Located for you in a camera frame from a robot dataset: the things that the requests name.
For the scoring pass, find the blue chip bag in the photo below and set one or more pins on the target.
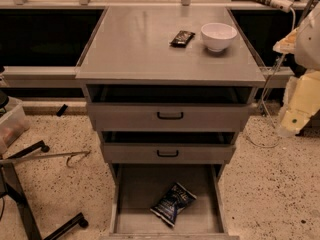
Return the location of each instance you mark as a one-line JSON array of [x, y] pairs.
[[176, 199]]

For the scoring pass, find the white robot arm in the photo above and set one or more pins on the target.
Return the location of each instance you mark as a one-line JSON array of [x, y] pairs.
[[302, 95]]

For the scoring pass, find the grey drawer cabinet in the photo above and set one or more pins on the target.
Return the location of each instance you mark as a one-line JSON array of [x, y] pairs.
[[132, 47]]

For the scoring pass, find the top grey drawer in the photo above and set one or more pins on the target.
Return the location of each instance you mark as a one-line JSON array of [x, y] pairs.
[[168, 108]]

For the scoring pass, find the middle grey drawer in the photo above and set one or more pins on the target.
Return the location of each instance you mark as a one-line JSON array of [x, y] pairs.
[[167, 147]]

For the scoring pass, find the bottom grey open drawer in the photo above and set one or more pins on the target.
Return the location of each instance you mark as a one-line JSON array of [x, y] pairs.
[[139, 187]]

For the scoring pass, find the dark snack bar packet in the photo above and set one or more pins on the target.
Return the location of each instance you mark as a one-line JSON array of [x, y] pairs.
[[182, 38]]

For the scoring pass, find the white ceramic bowl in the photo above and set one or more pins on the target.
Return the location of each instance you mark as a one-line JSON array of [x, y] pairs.
[[218, 36]]

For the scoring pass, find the small black floor object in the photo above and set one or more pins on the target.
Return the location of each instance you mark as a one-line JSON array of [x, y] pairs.
[[61, 111]]

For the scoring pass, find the metal hook rod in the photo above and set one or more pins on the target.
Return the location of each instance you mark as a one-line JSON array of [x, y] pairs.
[[46, 156]]

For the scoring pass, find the clear plastic storage bin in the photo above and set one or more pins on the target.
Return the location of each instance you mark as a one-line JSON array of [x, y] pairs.
[[13, 123]]

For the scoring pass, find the black rolling stand base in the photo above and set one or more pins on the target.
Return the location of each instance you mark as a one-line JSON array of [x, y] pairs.
[[11, 186]]

